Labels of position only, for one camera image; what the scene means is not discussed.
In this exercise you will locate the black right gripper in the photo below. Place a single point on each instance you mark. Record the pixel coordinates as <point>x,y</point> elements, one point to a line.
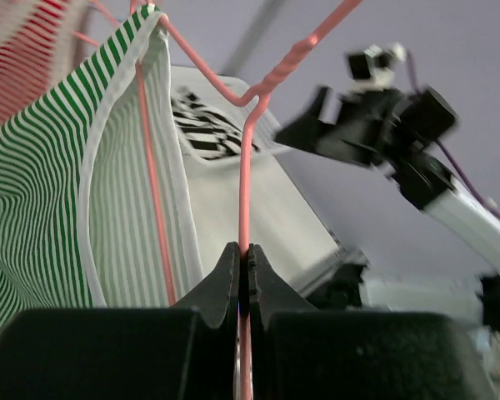
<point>346,128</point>

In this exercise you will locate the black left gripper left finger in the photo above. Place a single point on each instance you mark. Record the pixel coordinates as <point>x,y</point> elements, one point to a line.
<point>216,296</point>

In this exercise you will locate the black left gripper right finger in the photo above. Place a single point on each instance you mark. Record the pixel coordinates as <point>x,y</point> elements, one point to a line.
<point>269,294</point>

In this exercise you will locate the pink wire hanger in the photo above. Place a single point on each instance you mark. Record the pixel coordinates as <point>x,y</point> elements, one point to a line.
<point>99,21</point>
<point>263,91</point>

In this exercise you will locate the black white striped tank top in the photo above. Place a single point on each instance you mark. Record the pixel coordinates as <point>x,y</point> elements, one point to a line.
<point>209,131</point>

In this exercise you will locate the green white striped tank top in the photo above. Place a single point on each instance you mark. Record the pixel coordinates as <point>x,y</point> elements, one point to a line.
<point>78,172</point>

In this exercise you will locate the red white striped tank top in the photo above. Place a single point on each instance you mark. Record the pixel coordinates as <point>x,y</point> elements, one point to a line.
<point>37,49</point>

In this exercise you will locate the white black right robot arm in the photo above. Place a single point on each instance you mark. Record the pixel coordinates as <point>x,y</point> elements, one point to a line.
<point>418,121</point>

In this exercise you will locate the white plastic basket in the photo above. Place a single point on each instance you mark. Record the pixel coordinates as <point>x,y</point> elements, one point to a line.
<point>193,78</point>

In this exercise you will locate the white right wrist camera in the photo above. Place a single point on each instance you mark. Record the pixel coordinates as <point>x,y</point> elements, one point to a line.
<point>372,68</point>

